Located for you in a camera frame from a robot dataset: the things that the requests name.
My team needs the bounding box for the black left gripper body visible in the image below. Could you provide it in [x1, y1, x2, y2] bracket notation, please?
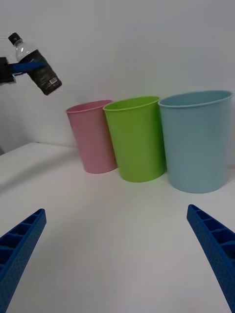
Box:
[0, 56, 17, 85]

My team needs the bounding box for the green plastic bin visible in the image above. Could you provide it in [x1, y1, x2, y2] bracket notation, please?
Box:
[102, 95, 168, 183]

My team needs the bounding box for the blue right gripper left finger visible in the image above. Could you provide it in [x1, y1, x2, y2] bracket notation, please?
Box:
[0, 208, 47, 313]

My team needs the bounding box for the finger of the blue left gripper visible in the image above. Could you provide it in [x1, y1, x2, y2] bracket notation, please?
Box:
[9, 61, 48, 76]

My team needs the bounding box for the pink plastic bin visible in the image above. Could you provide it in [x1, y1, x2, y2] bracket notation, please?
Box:
[65, 99, 118, 175]

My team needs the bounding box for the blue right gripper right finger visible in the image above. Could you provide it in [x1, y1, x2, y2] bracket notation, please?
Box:
[186, 204, 235, 313]

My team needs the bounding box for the dark plastic bottle black cap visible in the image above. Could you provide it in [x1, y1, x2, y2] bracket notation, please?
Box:
[7, 32, 63, 96]

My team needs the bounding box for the pale blue plastic bin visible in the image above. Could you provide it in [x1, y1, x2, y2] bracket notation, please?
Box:
[157, 89, 234, 195]

